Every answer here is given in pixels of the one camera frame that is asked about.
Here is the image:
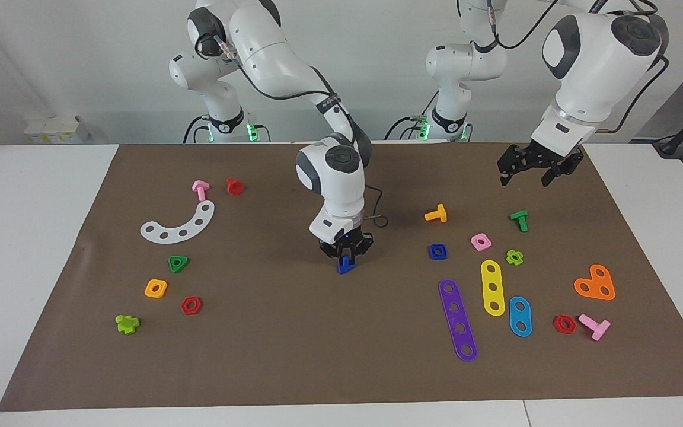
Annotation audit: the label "brown table mat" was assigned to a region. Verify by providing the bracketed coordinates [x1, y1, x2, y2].
[0, 141, 683, 412]

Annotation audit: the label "yellow three-hole plastic plate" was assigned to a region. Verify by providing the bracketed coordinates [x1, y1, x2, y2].
[481, 260, 506, 317]

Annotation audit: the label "orange heart-shaped plastic plate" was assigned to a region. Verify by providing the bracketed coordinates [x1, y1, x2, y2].
[573, 265, 616, 301]

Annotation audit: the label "purple four-hole plastic plate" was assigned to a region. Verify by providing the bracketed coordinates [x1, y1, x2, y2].
[438, 279, 478, 362]

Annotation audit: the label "white curved five-hole plate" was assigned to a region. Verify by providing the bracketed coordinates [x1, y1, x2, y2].
[140, 200, 216, 244]

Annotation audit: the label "blue two-hole plastic plate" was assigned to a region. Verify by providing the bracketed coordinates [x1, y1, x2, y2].
[508, 296, 533, 338]

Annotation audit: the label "white power strip box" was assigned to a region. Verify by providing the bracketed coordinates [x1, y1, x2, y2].
[24, 116, 90, 145]

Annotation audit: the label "black left base cables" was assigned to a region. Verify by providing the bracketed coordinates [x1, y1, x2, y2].
[384, 107, 431, 142]

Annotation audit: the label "black base cables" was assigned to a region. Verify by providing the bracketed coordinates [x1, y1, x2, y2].
[183, 113, 212, 144]
[384, 107, 431, 142]

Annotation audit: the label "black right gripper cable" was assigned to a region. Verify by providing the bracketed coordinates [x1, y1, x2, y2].
[196, 27, 390, 229]

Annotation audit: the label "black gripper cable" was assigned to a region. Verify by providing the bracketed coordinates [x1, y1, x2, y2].
[484, 0, 671, 134]
[196, 27, 390, 229]

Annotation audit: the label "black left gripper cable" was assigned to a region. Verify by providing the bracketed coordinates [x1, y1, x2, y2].
[484, 0, 671, 134]

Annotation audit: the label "black right base cables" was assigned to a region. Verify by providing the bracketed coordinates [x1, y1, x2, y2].
[183, 113, 212, 144]

